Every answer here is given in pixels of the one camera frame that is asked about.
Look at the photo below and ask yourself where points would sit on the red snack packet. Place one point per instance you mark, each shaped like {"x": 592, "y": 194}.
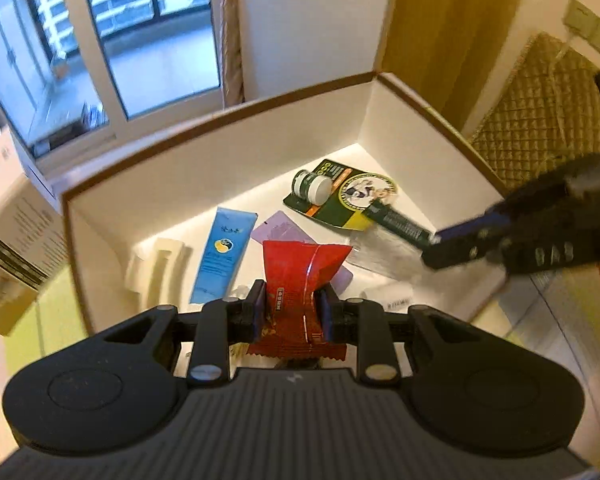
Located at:
{"x": 300, "y": 270}

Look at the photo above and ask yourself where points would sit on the brown cardboard box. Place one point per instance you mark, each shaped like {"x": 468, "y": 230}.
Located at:
{"x": 230, "y": 160}

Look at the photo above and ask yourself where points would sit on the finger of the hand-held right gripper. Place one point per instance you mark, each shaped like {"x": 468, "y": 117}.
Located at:
{"x": 460, "y": 255}
{"x": 472, "y": 227}

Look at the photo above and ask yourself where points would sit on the dark green tube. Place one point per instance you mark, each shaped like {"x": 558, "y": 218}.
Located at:
{"x": 397, "y": 222}

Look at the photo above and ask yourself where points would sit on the purple tube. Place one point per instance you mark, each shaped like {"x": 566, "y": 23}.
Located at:
{"x": 280, "y": 230}

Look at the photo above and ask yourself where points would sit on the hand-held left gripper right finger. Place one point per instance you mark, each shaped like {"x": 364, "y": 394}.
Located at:
{"x": 327, "y": 315}

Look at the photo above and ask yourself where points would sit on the glass balcony door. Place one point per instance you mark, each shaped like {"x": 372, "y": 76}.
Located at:
{"x": 130, "y": 35}

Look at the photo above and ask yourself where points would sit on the quilted chair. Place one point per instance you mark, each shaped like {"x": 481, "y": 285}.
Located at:
{"x": 540, "y": 110}

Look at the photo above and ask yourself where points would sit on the checked tablecloth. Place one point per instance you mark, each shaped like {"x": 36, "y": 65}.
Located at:
{"x": 555, "y": 320}

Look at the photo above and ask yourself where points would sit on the wall socket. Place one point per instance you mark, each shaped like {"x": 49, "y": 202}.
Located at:
{"x": 592, "y": 27}

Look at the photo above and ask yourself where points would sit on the small green jar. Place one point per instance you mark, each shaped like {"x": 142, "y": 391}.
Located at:
{"x": 312, "y": 186}

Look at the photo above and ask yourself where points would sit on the dark green card packet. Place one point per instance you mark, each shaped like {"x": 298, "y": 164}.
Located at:
{"x": 360, "y": 195}

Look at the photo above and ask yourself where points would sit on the white product box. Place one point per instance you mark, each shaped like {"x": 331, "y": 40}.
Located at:
{"x": 10, "y": 220}

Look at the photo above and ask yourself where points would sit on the white hair claw clip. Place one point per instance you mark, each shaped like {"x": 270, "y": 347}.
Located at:
{"x": 155, "y": 267}

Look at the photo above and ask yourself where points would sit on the golden curtain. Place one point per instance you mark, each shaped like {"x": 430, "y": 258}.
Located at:
{"x": 455, "y": 35}

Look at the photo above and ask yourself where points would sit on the blue tube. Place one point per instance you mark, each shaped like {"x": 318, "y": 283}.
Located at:
{"x": 222, "y": 255}

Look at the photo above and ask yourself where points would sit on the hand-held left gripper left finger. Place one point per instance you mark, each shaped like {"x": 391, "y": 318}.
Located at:
{"x": 250, "y": 310}

